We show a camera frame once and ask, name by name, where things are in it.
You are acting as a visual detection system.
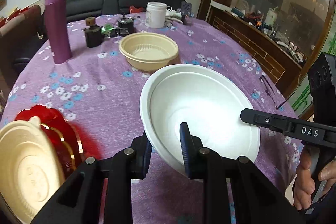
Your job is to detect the small red plate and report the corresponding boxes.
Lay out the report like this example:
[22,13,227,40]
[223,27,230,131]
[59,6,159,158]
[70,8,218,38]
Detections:
[40,123,76,178]

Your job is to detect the large beige plastic bowl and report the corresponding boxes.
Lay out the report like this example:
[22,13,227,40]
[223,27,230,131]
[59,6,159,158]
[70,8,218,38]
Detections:
[1,116,65,223]

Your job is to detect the large red wedding plate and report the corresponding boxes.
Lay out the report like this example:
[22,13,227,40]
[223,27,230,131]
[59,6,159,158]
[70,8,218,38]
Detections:
[14,104,84,180]

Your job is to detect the small beige plastic bowl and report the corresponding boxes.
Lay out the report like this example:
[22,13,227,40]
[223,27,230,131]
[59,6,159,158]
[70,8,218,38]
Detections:
[119,32,179,72]

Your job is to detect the right hand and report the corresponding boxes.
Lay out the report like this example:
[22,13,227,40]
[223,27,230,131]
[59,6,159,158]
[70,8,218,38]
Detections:
[293,148,335,210]

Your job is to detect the eyeglasses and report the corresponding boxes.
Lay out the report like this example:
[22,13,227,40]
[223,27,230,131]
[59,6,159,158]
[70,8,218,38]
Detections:
[259,75,293,111]

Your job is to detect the wooden sideboard cabinet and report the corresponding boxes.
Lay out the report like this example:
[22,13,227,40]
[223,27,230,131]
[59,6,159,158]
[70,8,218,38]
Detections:
[204,0,316,98]

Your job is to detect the small black motor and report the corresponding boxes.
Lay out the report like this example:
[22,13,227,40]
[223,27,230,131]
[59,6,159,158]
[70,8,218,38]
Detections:
[116,17,135,37]

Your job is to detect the black leather sofa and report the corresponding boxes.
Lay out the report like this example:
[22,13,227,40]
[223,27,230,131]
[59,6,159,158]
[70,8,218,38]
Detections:
[10,0,185,76]

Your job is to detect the white plastic jar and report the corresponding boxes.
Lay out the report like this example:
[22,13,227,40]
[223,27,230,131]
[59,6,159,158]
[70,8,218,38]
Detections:
[145,2,167,28]

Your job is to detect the purple thermos bottle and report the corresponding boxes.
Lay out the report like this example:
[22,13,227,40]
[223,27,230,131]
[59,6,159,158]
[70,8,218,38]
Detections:
[44,0,72,64]

